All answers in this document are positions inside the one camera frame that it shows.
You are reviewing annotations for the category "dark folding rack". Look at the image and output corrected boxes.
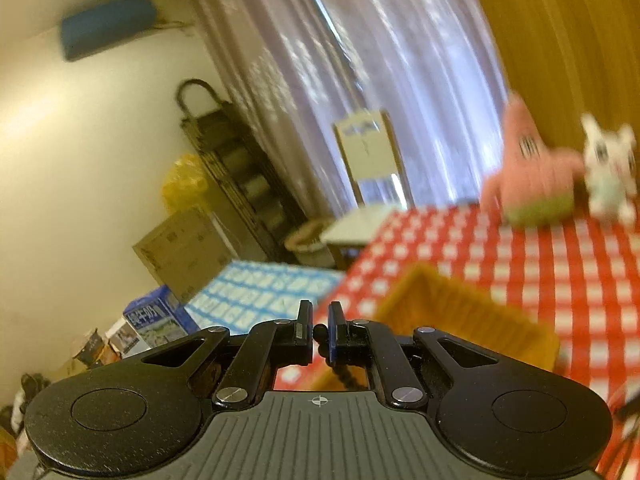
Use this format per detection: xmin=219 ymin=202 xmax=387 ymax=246
xmin=175 ymin=79 xmax=311 ymax=266

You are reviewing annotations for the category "small printed box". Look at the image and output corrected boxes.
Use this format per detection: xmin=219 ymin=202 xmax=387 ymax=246
xmin=72 ymin=329 xmax=121 ymax=368
xmin=107 ymin=317 xmax=151 ymax=356

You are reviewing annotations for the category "white bunny plush toy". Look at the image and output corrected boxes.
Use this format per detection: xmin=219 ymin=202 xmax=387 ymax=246
xmin=580 ymin=115 xmax=638 ymax=223

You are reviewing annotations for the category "white wooden chair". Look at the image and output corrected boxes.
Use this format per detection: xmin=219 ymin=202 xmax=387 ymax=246
xmin=320 ymin=110 xmax=413 ymax=271

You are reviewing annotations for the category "red checkered tablecloth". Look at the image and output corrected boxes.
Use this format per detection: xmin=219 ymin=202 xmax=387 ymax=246
xmin=272 ymin=205 xmax=640 ymax=480

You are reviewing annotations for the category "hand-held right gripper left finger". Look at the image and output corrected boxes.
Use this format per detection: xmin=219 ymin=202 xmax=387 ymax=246
xmin=122 ymin=300 xmax=314 ymax=408

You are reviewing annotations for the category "lilac lace curtain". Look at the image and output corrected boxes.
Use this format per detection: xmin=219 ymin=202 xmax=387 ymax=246
xmin=190 ymin=0 xmax=511 ymax=231

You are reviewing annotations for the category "yellow plastic bag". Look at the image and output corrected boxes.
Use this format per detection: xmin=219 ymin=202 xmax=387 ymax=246
xmin=161 ymin=154 xmax=211 ymax=211

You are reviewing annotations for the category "wooden door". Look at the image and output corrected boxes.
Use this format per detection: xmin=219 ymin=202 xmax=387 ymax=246
xmin=460 ymin=0 xmax=640 ymax=161

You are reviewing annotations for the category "long dark bead necklace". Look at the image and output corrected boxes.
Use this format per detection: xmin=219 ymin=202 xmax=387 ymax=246
xmin=313 ymin=325 xmax=361 ymax=392

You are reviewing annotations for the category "yellow plastic tray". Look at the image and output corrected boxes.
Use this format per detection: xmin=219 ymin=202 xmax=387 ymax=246
xmin=312 ymin=262 xmax=561 ymax=393

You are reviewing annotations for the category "wicker basket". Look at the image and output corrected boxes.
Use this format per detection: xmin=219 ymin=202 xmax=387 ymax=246
xmin=285 ymin=220 xmax=337 ymax=267

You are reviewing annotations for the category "blue covered air conditioner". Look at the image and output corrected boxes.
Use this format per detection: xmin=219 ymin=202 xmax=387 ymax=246
xmin=60 ymin=0 xmax=157 ymax=62

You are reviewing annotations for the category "blue checkered blanket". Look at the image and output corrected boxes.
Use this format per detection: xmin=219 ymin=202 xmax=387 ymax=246
xmin=185 ymin=260 xmax=346 ymax=336

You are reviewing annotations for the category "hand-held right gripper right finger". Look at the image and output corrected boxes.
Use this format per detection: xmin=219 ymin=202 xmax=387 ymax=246
xmin=327 ymin=301 xmax=518 ymax=408

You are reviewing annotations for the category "pink starfish plush toy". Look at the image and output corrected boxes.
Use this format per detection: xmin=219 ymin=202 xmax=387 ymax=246
xmin=480 ymin=92 xmax=586 ymax=226

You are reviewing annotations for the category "blue and white carton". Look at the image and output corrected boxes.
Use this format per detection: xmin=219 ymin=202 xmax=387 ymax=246
xmin=123 ymin=285 xmax=203 ymax=351

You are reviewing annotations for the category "brown cardboard box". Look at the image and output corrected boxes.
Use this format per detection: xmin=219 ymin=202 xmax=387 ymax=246
xmin=132 ymin=207 xmax=238 ymax=306

